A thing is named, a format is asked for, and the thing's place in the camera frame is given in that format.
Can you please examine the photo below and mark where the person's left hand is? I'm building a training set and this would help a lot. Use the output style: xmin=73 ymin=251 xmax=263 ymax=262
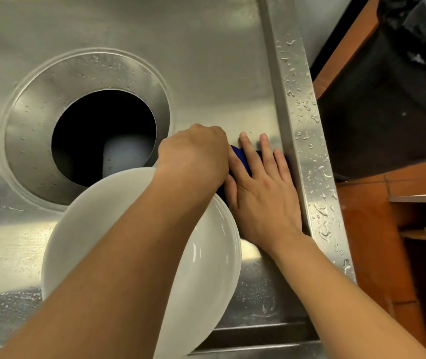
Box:
xmin=154 ymin=123 xmax=231 ymax=192

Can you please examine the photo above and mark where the person's right hand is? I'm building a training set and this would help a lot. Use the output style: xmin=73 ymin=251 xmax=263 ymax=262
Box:
xmin=224 ymin=132 xmax=304 ymax=256

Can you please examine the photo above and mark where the blue cloth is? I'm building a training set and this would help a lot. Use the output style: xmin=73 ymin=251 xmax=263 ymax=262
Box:
xmin=216 ymin=144 xmax=292 ymax=200

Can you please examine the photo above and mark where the white plate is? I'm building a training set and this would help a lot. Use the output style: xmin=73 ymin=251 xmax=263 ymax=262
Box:
xmin=41 ymin=167 xmax=243 ymax=359

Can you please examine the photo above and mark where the person's right forearm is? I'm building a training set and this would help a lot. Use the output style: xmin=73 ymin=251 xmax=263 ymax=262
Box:
xmin=268 ymin=232 xmax=426 ymax=359

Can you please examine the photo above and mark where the person's left forearm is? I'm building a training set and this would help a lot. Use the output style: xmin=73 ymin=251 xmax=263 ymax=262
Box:
xmin=0 ymin=169 xmax=222 ymax=359

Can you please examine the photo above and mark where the stainless steel sink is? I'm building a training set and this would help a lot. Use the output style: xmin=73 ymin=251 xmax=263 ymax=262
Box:
xmin=0 ymin=0 xmax=358 ymax=359

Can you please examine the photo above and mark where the white drain pipe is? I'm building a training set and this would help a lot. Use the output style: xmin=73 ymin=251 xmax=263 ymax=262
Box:
xmin=102 ymin=134 xmax=155 ymax=178

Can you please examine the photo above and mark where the black trash bin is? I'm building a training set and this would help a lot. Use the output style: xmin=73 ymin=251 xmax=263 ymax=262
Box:
xmin=317 ymin=0 xmax=426 ymax=182

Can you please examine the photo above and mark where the metal shelf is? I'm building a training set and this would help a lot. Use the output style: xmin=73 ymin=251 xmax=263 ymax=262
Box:
xmin=389 ymin=192 xmax=426 ymax=204

